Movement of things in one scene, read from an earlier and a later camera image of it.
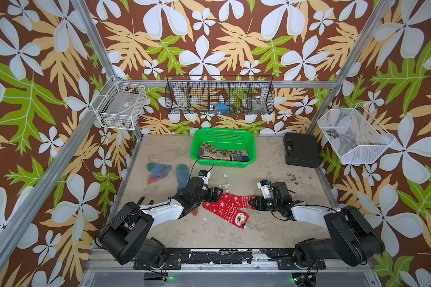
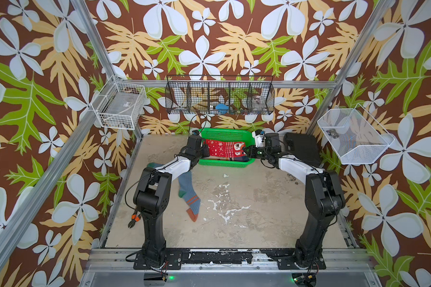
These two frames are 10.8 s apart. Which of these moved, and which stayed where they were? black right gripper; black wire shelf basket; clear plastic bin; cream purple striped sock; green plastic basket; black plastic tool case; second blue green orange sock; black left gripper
Moved: black right gripper; black left gripper
Stayed: clear plastic bin; black wire shelf basket; black plastic tool case; second blue green orange sock; cream purple striped sock; green plastic basket
